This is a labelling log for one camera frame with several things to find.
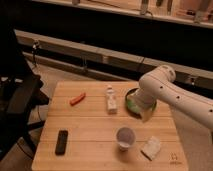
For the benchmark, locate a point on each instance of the white paper cup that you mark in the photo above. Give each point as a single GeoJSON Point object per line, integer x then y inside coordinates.
{"type": "Point", "coordinates": [125, 138]}

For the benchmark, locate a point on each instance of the black rectangular eraser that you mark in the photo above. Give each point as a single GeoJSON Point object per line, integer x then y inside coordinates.
{"type": "Point", "coordinates": [61, 142]}

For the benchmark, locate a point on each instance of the black chair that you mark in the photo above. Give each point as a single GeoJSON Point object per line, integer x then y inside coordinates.
{"type": "Point", "coordinates": [19, 93]}

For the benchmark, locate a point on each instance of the wooden table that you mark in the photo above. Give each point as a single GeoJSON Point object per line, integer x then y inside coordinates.
{"type": "Point", "coordinates": [91, 143]}

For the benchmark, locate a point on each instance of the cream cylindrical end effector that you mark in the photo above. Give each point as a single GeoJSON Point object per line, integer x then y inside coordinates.
{"type": "Point", "coordinates": [146, 114]}

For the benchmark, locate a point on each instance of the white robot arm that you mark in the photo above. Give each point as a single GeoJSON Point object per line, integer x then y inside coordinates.
{"type": "Point", "coordinates": [158, 84]}

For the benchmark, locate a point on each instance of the small white bottle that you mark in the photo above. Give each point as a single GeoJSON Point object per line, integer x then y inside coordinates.
{"type": "Point", "coordinates": [111, 100]}

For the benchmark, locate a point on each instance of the orange marker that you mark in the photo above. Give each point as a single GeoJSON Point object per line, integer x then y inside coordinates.
{"type": "Point", "coordinates": [77, 99]}

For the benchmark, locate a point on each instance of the green bowl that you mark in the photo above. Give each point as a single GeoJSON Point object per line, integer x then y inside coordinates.
{"type": "Point", "coordinates": [131, 105]}

